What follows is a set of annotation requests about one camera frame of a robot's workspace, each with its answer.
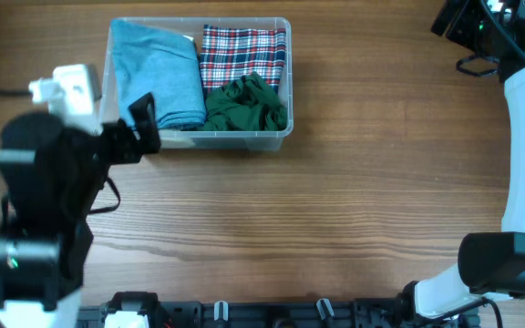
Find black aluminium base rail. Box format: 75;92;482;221
74;291;480;328

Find red plaid cloth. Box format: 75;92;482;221
199;25;287;94

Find clear plastic storage container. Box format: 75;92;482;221
100;17;293;150

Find blue denim jeans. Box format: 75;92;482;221
110;19;206;129

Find green cloth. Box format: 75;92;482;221
199;72;288;131

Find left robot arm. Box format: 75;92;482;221
0;94;160;327

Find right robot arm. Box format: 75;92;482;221
394;0;525;327

